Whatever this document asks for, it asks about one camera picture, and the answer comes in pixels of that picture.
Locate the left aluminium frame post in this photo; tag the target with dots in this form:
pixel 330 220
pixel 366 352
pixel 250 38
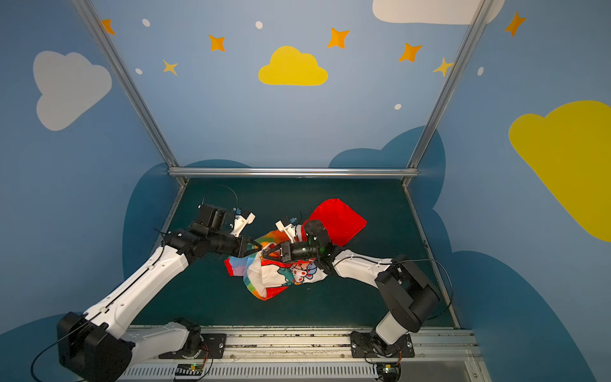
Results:
pixel 89 16

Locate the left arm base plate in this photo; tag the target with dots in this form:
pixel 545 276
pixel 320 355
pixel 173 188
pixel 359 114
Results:
pixel 203 346

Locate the left small circuit board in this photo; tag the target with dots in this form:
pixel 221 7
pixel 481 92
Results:
pixel 188 372

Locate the aluminium frame post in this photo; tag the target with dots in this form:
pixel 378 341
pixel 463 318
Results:
pixel 464 54
pixel 89 16

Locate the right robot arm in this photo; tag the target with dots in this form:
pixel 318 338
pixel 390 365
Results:
pixel 407 292

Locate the horizontal aluminium frame bar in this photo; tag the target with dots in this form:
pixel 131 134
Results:
pixel 210 172

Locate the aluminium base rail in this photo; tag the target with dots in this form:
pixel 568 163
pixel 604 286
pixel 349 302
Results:
pixel 318 353

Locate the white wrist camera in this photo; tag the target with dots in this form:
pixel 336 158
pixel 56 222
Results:
pixel 241 220
pixel 288 228

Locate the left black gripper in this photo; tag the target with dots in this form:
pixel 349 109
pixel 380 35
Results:
pixel 241 245

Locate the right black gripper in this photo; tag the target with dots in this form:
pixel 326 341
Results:
pixel 287 251

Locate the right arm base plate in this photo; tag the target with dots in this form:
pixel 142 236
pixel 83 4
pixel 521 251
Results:
pixel 371 346

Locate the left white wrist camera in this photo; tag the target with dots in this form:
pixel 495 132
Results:
pixel 241 220

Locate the right aluminium frame post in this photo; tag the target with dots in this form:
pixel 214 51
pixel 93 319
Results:
pixel 464 54

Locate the rainbow children's jacket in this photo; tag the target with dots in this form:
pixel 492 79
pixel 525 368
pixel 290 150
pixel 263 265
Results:
pixel 266 279

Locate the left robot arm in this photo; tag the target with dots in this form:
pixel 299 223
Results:
pixel 96 346

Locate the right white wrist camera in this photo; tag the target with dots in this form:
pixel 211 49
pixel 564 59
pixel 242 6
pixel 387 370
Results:
pixel 288 228

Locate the small circuit board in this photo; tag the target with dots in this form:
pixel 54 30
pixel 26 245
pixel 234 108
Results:
pixel 388 372
pixel 188 372

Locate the right small circuit board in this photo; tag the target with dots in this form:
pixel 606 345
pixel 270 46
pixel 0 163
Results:
pixel 388 372

